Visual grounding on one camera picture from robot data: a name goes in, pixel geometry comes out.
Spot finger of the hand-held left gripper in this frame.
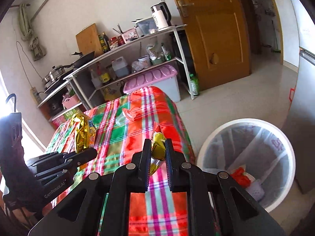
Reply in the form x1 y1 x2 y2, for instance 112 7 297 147
27 148 98 170
34 166 80 186

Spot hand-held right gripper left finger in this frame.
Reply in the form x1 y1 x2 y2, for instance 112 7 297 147
28 138 152 236

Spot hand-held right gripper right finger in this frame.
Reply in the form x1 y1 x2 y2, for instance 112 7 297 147
164 138 287 236

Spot small yellow red packet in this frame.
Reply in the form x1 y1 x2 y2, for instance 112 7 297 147
149 122 168 176

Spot gold snack packet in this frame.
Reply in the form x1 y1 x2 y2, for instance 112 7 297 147
69 112 97 170

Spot white round bin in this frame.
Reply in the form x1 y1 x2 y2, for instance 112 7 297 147
196 119 296 213

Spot red plastic bag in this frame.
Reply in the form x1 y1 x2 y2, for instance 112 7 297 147
231 167 252 188

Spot clear bin liner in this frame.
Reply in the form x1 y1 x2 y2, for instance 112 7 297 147
208 125 291 202

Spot white foam fruit net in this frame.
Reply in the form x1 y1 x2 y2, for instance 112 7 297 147
246 179 266 201

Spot printed carton box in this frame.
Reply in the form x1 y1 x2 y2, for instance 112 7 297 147
49 108 83 128

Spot clear plastic packaging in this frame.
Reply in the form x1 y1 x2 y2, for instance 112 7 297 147
122 108 139 122

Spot pink plastic basket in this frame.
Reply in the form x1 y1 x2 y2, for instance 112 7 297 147
62 94 80 109

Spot black gas burner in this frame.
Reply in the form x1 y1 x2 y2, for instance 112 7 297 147
48 101 61 115

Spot yellow oil bottle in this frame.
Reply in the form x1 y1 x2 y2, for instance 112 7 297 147
102 87 121 101

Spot low white shelf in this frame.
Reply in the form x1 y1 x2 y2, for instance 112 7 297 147
37 80 86 128

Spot white plastic bottle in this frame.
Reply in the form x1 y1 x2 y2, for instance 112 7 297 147
90 69 102 89

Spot black induction cooker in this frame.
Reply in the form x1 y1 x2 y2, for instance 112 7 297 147
44 80 67 92

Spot white power strip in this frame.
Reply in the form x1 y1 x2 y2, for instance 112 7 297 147
30 87 41 105

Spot storage box with pink lid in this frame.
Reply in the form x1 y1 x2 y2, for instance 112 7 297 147
123 65 181 102

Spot yellow label bottle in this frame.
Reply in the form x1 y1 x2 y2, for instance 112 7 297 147
98 63 110 84

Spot green drink bottle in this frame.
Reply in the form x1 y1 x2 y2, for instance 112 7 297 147
189 73 200 96

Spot stainless steamer pot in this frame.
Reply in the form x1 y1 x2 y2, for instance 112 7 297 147
42 65 72 84

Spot clear plastic bag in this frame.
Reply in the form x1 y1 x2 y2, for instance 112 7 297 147
130 60 144 73

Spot dark liquid plastic jug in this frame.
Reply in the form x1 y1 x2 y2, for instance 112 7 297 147
111 56 130 78

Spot black frying pan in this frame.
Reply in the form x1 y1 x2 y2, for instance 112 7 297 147
63 51 95 70

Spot white round tub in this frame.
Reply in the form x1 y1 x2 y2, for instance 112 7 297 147
138 55 151 68

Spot opened food bags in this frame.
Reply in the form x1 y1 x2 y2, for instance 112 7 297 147
146 42 173 62

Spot dark sauce bottle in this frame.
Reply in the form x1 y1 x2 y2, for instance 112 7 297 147
102 31 110 52

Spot white metal shelf rack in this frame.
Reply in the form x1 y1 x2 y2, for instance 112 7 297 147
64 24 195 109

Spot wooden cutting board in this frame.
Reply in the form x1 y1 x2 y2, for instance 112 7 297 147
75 23 104 58

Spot pink utensil holder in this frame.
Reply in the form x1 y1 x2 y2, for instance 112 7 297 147
122 29 138 42

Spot beige hanging cloth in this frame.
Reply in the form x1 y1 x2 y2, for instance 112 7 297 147
18 3 47 61

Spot grey lidded container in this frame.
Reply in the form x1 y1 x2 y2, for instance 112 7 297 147
135 18 158 37

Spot wooden door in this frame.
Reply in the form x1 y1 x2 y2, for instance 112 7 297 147
166 0 252 91

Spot grey refrigerator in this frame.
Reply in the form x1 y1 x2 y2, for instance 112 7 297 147
281 27 315 195

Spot white electric kettle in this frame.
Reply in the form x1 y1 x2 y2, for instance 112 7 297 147
151 2 172 31

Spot black power cable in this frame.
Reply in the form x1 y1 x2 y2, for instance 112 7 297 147
16 41 46 96

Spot metal door handle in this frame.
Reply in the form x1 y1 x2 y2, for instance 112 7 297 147
178 0 195 18

